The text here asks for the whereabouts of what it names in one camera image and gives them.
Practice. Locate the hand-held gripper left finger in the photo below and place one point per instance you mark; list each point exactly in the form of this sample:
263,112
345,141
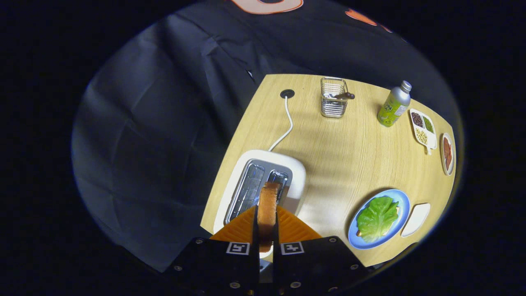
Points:
218,267

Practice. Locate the browned toast slice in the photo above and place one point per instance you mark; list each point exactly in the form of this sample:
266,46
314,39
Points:
268,209

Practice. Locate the white oval plate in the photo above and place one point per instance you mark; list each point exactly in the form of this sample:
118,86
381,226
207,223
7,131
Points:
453,154

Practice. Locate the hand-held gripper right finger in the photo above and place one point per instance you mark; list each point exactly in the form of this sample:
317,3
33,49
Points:
316,267

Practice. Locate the green label metal bottle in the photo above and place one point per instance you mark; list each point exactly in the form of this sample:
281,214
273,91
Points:
392,109

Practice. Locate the blue round plate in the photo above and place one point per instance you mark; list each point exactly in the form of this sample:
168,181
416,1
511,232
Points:
400,199

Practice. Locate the white toaster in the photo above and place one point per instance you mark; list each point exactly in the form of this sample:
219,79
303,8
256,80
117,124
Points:
298,176

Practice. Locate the brown meat piece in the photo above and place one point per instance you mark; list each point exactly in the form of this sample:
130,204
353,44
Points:
448,161
446,146

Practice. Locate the white divided bean dish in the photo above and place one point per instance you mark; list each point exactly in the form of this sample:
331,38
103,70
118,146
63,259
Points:
431,142

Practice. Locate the green lettuce leaf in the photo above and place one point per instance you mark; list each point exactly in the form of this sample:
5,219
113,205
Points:
376,220

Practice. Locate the white square plate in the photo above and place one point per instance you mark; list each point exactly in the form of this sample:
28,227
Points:
416,220

